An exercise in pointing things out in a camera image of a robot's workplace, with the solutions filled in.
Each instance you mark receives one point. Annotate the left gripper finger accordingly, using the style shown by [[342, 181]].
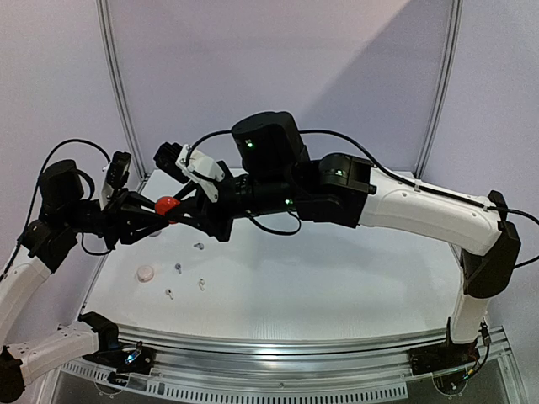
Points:
[[134, 229], [135, 199]]

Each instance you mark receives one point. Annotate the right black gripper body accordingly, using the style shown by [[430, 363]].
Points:
[[220, 210]]

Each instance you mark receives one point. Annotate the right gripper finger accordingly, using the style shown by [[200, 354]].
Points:
[[190, 197], [199, 222]]

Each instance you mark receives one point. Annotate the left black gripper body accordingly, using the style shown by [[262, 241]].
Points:
[[111, 220]]

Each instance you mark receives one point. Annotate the red earbud charging case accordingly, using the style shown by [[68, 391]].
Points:
[[165, 204]]

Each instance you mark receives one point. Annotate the pink-white earbud charging case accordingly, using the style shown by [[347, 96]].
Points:
[[145, 273]]

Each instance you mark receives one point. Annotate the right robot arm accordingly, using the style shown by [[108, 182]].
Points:
[[346, 190]]

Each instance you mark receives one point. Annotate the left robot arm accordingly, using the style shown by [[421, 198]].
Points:
[[65, 216]]

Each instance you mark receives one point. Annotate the left aluminium corner post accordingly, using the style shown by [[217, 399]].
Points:
[[118, 87]]

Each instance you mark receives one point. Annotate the aluminium corner post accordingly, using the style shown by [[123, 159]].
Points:
[[118, 87], [442, 84]]

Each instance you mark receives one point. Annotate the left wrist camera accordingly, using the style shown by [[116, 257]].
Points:
[[116, 175]]

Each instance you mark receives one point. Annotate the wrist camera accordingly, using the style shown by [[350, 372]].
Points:
[[187, 165], [116, 175]]

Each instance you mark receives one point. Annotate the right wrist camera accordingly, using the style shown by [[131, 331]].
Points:
[[187, 165]]

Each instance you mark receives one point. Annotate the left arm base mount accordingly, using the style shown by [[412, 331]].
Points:
[[126, 359]]

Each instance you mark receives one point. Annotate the aluminium front rail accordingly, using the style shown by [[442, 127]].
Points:
[[190, 369]]

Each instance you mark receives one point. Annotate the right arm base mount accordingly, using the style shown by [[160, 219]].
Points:
[[441, 356]]

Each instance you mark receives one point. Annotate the right aluminium corner post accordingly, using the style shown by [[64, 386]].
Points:
[[442, 84]]

